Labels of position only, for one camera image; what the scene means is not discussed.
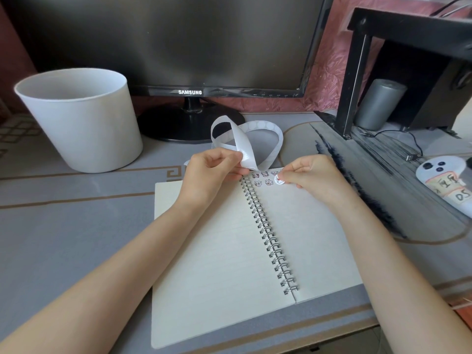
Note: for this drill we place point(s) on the black computer monitor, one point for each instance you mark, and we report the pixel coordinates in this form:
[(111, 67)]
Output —
[(169, 40)]

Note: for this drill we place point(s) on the person's left hand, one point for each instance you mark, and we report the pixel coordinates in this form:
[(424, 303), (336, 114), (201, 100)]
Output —
[(201, 176)]

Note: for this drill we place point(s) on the grey patterned desk mat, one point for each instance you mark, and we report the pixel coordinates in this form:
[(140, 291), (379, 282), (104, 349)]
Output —
[(73, 232)]

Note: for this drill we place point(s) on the person's right hand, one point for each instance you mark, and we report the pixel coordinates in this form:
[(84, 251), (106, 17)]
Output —
[(321, 176)]

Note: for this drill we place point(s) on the person's left forearm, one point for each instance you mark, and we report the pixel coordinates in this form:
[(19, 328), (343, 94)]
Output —
[(103, 287)]

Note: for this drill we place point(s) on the orange woven bag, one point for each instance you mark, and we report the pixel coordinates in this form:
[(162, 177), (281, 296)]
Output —
[(462, 306)]

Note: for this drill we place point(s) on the cream spiral notebook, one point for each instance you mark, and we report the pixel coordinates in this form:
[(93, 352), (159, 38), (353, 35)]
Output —
[(214, 265)]

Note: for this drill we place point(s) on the white sticker strip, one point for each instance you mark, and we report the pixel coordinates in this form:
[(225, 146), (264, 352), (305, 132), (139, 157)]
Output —
[(245, 147)]

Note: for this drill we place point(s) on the person's right forearm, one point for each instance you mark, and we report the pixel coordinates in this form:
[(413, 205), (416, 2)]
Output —
[(402, 276)]

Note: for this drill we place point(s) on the grey cylindrical speaker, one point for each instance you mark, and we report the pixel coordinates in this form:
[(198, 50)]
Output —
[(381, 105)]

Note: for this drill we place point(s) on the black shelf frame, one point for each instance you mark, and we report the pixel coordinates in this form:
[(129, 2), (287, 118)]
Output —
[(350, 88)]

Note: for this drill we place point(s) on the white labelled VR controller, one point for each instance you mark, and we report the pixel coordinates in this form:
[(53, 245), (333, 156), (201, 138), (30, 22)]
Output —
[(440, 180)]

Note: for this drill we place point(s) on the black plug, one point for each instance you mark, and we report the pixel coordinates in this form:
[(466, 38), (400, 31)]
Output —
[(411, 157)]

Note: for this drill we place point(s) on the white plastic waste bin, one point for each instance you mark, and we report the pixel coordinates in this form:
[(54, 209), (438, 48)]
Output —
[(85, 132)]

